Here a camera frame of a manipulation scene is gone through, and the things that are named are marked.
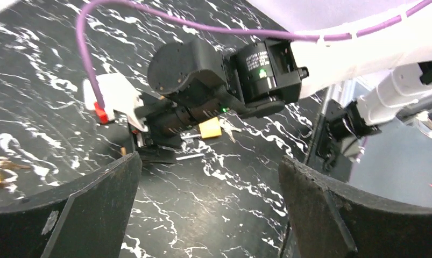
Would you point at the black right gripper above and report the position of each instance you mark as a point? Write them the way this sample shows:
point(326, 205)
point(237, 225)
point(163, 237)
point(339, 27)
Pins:
point(164, 122)

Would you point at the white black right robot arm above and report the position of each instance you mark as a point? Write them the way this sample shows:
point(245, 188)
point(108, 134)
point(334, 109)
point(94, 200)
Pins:
point(198, 83)

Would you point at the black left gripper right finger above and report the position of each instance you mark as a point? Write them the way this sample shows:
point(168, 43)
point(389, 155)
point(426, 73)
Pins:
point(330, 218)

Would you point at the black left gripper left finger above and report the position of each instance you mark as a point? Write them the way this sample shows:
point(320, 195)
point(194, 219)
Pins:
point(86, 217)

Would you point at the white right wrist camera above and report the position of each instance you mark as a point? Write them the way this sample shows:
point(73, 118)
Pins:
point(121, 96)

